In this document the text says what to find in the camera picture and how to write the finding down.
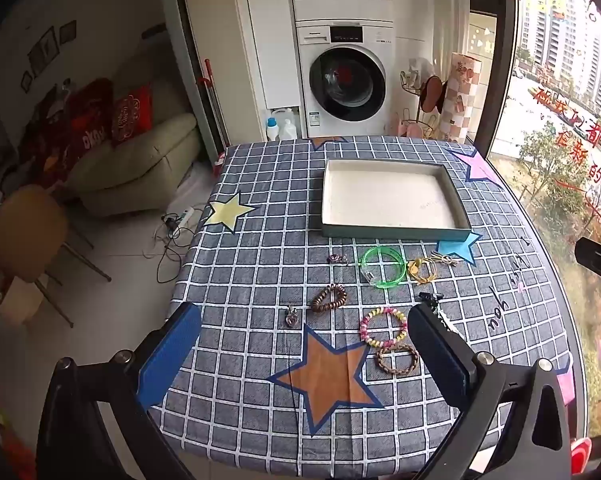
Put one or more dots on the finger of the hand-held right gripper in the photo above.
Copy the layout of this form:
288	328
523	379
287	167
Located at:
597	257

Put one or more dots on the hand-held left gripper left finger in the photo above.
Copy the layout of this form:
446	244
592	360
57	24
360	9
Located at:
173	352

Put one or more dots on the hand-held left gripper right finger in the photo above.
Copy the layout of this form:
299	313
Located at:
438	355

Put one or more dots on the gold bow hair clip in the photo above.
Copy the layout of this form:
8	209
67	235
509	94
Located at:
443	259

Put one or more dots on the silver rhinestone brooch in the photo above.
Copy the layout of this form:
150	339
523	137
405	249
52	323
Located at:
291	317
336	259

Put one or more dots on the shallow teal tray box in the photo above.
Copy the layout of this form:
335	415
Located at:
390	200

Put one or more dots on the green plastic bangle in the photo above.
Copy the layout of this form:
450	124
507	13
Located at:
400	276

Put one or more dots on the checked tablecloth with stars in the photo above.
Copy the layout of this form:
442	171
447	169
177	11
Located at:
260	270

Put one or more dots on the white power strip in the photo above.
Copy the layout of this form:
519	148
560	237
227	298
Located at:
185	215

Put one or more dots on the yellow chair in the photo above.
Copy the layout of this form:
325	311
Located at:
25	230

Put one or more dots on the beige sofa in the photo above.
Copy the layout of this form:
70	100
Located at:
150	160

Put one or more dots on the pink checkered box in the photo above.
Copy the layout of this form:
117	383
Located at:
460	100

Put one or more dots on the red patterned cushion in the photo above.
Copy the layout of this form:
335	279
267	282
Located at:
132	115

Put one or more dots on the white bottle with blue cap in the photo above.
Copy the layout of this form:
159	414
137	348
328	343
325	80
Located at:
272	130

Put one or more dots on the dark red printed cushion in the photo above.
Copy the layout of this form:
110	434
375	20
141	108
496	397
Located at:
88	120

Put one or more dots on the translucent detergent jug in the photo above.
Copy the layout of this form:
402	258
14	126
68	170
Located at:
288	127

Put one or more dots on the white washing machine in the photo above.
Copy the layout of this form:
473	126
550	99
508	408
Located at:
348	80

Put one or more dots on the black window frame post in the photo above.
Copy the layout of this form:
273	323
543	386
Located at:
495	60

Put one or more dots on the large black picture frame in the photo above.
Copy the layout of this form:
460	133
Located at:
43	52

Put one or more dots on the small black picture frame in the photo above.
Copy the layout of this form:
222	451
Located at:
68	31

